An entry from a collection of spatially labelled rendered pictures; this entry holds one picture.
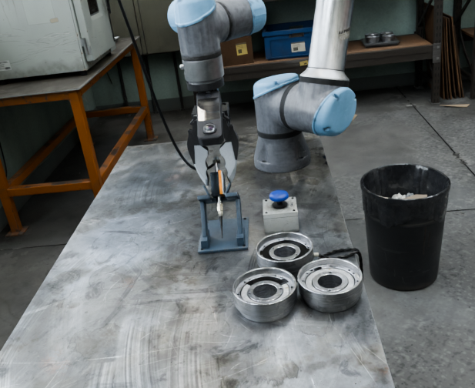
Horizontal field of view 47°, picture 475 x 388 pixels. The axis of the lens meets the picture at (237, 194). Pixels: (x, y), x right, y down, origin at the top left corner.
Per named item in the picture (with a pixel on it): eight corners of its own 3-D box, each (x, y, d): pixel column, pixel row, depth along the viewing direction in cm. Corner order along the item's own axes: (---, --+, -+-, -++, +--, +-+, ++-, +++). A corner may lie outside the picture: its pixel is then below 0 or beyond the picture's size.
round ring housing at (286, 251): (255, 282, 97) (253, 262, 96) (259, 251, 107) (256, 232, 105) (315, 279, 96) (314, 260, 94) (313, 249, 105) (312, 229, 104)
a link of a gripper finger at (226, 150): (244, 169, 116) (231, 130, 112) (244, 181, 111) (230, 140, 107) (230, 173, 116) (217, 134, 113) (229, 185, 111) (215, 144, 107)
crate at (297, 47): (329, 45, 455) (327, 18, 446) (332, 55, 421) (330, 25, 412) (266, 51, 462) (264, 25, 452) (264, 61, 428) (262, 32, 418)
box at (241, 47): (263, 62, 425) (259, 12, 409) (201, 70, 425) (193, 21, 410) (259, 52, 462) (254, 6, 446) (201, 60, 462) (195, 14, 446)
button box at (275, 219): (299, 231, 112) (298, 209, 110) (265, 234, 113) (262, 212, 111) (297, 212, 119) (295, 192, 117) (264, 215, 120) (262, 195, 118)
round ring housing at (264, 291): (259, 334, 85) (256, 313, 83) (223, 303, 93) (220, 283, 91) (311, 306, 89) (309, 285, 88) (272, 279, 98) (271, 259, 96)
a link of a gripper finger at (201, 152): (210, 175, 117) (212, 135, 113) (208, 187, 111) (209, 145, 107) (195, 175, 117) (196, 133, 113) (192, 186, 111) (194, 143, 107)
